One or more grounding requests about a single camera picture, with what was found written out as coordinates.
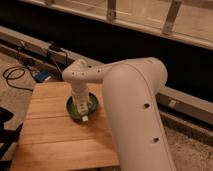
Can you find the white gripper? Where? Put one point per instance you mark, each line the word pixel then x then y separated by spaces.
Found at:
pixel 80 92

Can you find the white plastic bottle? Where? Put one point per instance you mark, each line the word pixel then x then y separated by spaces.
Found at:
pixel 82 108

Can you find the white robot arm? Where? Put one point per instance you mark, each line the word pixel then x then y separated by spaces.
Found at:
pixel 129 90

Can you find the green ceramic bowl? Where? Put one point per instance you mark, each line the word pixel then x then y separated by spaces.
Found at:
pixel 72 110

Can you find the blue box on floor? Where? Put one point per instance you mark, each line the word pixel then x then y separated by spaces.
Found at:
pixel 41 76

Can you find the wooden table board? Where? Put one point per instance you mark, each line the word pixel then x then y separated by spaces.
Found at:
pixel 51 141

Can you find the black object at left edge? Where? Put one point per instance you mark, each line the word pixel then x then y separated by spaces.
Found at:
pixel 7 136

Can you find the black device on rail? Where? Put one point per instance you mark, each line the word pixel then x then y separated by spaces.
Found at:
pixel 55 48

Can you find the metal floor rail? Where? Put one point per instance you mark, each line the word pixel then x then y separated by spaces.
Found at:
pixel 184 103

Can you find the window frame ledge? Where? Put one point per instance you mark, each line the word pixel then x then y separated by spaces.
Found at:
pixel 187 21

